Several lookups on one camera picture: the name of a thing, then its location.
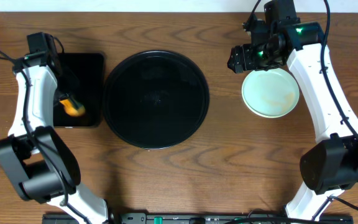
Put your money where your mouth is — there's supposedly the rectangular black tray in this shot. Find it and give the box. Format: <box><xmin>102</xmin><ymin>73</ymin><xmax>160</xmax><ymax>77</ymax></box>
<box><xmin>53</xmin><ymin>53</ymin><xmax>104</xmax><ymax>128</ymax></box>

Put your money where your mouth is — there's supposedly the round black tray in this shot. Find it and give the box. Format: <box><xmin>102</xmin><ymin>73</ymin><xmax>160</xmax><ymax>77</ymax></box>
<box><xmin>102</xmin><ymin>50</ymin><xmax>209</xmax><ymax>149</ymax></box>

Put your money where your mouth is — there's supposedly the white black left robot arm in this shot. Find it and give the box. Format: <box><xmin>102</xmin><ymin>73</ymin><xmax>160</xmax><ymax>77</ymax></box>
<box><xmin>0</xmin><ymin>53</ymin><xmax>111</xmax><ymax>223</ymax></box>

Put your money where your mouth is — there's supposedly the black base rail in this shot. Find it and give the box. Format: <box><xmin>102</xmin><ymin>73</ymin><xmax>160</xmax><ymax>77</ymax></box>
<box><xmin>41</xmin><ymin>212</ymin><xmax>354</xmax><ymax>224</ymax></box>

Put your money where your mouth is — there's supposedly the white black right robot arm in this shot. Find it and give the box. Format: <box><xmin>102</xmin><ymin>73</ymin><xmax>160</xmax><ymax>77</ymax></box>
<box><xmin>227</xmin><ymin>19</ymin><xmax>358</xmax><ymax>221</ymax></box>

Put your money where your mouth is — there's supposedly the orange green sponge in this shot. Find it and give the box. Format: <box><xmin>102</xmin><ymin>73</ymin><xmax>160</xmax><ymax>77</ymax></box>
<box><xmin>59</xmin><ymin>98</ymin><xmax>86</xmax><ymax>117</ymax></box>

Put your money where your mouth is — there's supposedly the light green plate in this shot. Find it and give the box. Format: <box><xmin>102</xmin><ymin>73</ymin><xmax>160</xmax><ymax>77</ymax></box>
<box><xmin>241</xmin><ymin>68</ymin><xmax>300</xmax><ymax>118</ymax></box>

